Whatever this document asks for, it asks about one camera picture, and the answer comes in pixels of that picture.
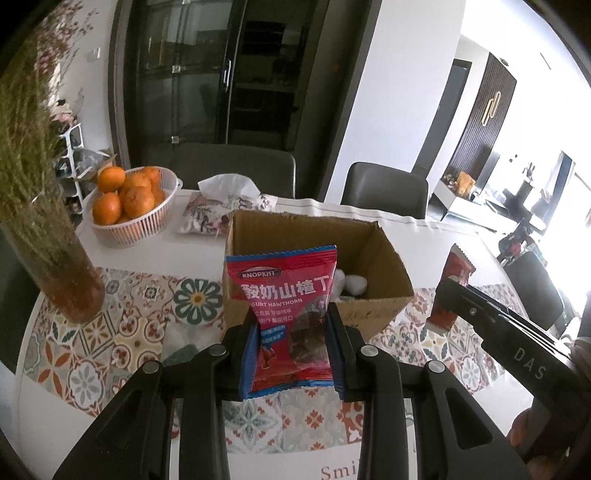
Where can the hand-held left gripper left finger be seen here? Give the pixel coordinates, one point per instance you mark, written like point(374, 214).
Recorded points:
point(247, 369)

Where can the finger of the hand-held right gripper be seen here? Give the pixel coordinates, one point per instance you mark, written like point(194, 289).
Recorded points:
point(517, 316)
point(461, 300)

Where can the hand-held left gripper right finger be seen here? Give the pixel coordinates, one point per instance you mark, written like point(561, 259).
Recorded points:
point(346, 369)

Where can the small red packet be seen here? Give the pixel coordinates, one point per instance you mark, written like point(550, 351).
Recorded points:
point(455, 272)

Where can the red snack packet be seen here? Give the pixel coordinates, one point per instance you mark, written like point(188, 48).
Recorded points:
point(281, 300)

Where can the white plush toy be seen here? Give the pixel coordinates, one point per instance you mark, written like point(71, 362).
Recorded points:
point(353, 285)

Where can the brown cardboard box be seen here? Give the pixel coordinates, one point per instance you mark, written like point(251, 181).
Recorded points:
point(364, 249)

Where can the person's right hand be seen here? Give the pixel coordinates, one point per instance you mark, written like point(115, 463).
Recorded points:
point(521, 427)

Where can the grey dining chair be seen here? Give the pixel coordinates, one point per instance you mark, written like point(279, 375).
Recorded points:
point(383, 189)
point(535, 286)
point(231, 159)

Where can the white tv cabinet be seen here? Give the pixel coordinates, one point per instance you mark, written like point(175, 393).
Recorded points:
point(461, 207)

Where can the orange gift bag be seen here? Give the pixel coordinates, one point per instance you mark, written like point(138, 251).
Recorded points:
point(465, 183)

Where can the patterned table runner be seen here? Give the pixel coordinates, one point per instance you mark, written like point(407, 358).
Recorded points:
point(124, 332)

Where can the flat television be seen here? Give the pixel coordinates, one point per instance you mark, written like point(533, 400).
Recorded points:
point(489, 168)

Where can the floral tissue pack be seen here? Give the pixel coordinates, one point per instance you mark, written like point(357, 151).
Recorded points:
point(203, 214)

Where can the white fruit basket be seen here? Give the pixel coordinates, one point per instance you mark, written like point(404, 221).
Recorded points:
point(134, 233)

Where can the dark interior door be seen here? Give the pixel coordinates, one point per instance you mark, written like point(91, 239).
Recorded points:
point(443, 115)

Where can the pile of oranges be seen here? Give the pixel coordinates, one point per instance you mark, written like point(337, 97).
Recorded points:
point(138, 202)

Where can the glass vase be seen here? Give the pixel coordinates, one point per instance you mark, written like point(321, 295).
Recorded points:
point(60, 277)

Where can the white shoe rack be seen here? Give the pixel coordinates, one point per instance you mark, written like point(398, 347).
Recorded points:
point(74, 152)

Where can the dark glass sliding door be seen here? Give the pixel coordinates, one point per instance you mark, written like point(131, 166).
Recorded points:
point(184, 92)

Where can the dried flower bouquet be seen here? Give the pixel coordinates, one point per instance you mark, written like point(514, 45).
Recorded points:
point(23, 138)

